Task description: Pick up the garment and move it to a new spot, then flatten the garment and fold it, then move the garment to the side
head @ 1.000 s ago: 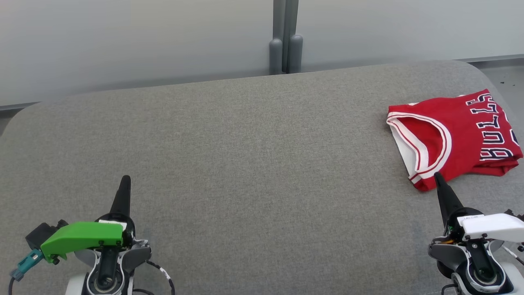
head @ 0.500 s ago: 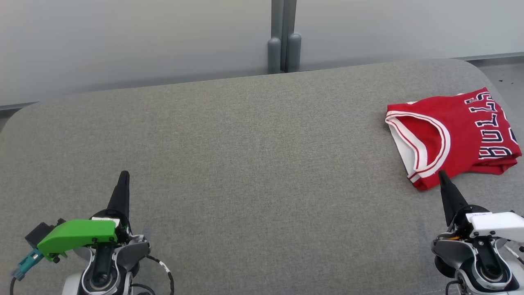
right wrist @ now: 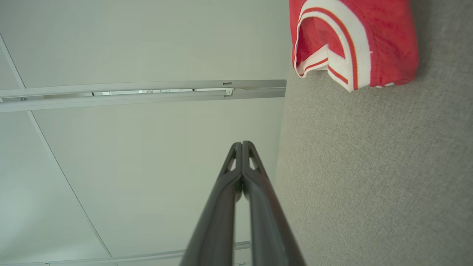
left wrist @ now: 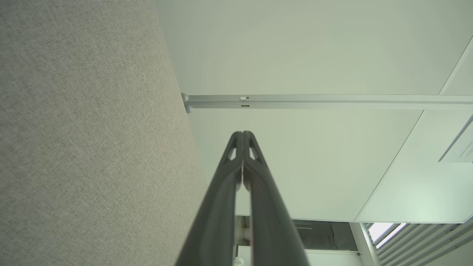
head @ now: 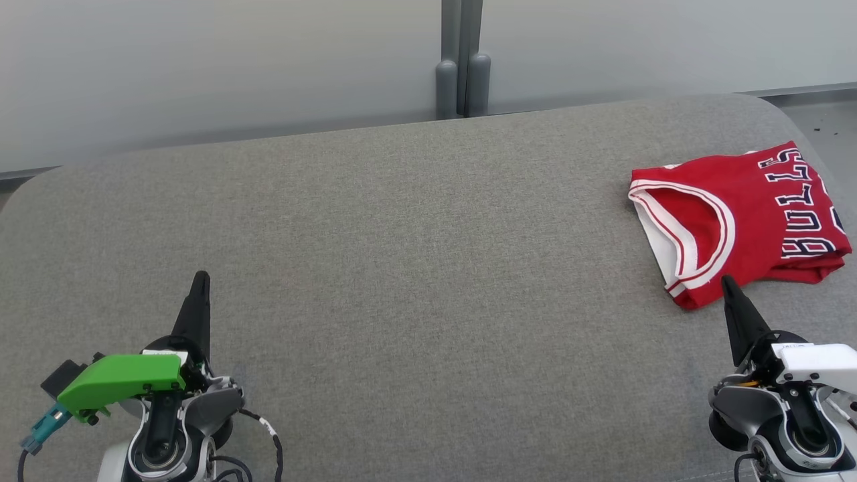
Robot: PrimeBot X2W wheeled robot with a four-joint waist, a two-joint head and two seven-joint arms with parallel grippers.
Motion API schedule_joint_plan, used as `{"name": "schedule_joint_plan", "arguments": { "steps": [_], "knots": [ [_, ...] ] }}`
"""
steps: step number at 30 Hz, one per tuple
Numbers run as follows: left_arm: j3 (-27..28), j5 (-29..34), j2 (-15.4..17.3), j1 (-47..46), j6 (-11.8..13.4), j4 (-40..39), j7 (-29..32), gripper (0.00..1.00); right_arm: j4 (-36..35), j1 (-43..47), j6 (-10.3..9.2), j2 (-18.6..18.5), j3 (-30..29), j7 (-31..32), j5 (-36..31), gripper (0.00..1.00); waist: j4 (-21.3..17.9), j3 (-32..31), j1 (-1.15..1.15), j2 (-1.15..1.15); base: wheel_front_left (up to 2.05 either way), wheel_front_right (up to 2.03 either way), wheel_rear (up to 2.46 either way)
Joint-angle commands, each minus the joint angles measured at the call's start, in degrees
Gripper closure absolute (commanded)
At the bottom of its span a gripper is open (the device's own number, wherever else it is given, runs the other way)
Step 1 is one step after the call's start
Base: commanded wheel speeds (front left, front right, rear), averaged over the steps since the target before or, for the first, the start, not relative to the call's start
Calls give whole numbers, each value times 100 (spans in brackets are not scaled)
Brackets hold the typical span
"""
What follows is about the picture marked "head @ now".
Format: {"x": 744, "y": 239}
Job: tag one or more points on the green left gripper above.
{"x": 120, "y": 378}

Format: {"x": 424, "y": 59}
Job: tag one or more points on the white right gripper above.
{"x": 817, "y": 368}

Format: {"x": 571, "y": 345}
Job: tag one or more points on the red shirt with white sleeves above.
{"x": 750, "y": 201}

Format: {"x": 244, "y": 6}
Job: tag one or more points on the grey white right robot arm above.
{"x": 803, "y": 435}

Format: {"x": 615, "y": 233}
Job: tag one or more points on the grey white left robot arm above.
{"x": 161, "y": 435}

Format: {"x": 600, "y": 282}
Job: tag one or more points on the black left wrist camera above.
{"x": 63, "y": 378}

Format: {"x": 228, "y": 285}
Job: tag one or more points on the teal left camera connector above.
{"x": 47, "y": 425}

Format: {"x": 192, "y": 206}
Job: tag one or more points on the grey aluminium door post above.
{"x": 478, "y": 84}

